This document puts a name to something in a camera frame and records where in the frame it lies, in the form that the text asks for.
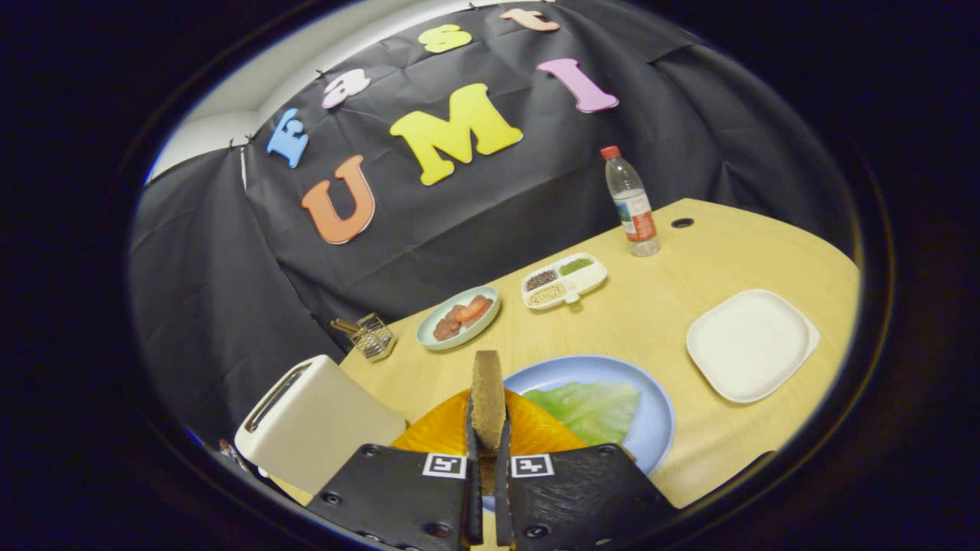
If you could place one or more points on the black backdrop cloth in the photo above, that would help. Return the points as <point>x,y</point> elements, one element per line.
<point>498,207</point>

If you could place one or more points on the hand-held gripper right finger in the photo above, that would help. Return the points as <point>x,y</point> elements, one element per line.
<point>503,505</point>

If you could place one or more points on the green lettuce leaf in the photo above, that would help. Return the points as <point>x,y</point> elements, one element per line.
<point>589,409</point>

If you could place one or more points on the white square plate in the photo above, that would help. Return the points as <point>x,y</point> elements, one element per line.
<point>750,344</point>

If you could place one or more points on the round blue plate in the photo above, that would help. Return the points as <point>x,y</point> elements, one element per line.
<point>651,413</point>

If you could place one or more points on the brown meat pieces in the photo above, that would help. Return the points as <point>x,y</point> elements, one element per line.
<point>446,325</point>

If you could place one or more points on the small pale green plate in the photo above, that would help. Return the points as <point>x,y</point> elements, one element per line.
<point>468,331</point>

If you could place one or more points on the clear bottle red cap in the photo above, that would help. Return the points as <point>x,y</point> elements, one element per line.
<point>632,203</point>

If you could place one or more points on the white toaster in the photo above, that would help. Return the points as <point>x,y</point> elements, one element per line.
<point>329,428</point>

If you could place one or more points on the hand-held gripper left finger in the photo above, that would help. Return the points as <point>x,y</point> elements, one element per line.
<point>474,505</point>

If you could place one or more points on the brown toast bread slice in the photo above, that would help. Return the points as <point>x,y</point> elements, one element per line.
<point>488,398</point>

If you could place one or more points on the small colourful clutter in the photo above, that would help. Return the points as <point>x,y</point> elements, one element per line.
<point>231,450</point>

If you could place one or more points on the red tomato slice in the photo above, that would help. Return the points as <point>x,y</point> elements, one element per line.
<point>475,308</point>

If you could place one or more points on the white divided grain tray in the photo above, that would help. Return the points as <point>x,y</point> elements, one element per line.
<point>589,282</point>

